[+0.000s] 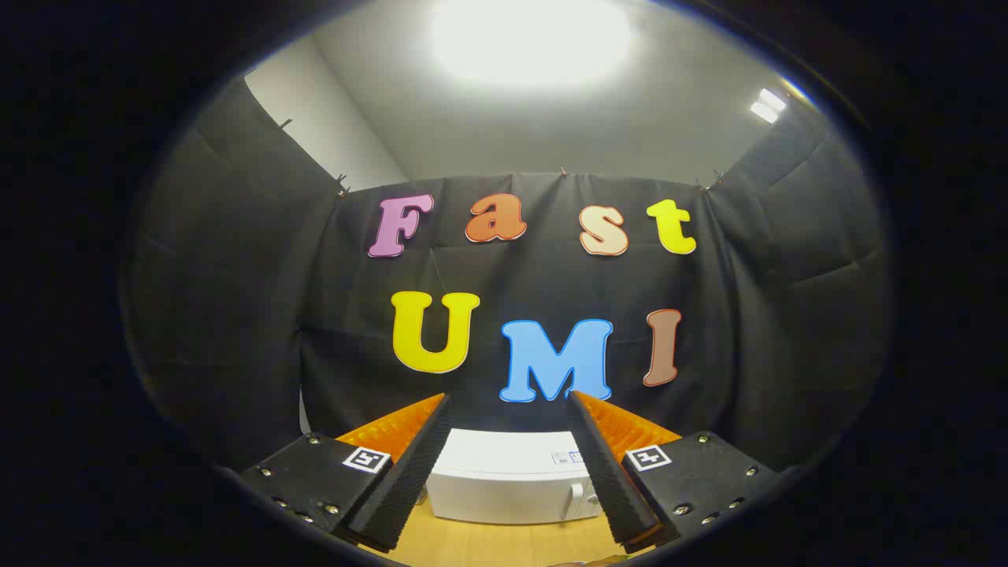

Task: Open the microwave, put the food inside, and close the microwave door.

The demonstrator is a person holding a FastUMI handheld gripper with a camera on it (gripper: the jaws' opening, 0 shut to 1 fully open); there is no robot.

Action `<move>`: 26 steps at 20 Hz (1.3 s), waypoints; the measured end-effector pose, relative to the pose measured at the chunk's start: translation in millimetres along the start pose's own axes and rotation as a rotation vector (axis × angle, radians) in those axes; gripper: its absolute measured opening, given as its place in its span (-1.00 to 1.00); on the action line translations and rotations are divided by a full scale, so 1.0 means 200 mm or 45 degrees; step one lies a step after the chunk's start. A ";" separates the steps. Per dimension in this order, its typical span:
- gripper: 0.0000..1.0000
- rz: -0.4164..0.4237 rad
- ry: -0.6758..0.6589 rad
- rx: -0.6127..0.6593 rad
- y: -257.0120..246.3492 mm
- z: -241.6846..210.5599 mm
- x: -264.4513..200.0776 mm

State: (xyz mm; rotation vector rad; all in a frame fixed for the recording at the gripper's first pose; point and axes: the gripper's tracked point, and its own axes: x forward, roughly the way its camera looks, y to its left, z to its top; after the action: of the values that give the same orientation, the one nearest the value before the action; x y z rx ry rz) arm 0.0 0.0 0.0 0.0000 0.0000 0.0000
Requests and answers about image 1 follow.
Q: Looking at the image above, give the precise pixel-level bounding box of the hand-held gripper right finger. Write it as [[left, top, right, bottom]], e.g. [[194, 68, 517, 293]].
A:
[[565, 390, 780, 554]]

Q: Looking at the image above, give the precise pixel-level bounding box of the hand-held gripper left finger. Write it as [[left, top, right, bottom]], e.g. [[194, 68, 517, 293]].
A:
[[240, 392, 452, 554]]

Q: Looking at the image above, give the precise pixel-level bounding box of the white microwave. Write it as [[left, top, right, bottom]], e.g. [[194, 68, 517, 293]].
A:
[[424, 428, 606, 526]]

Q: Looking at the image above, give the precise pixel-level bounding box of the small ceiling light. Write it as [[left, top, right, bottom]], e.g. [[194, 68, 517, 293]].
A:
[[750, 88, 788, 124]]

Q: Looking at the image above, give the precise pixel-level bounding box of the large ceiling light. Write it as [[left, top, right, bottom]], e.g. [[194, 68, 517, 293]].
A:
[[429, 0, 631, 87]]

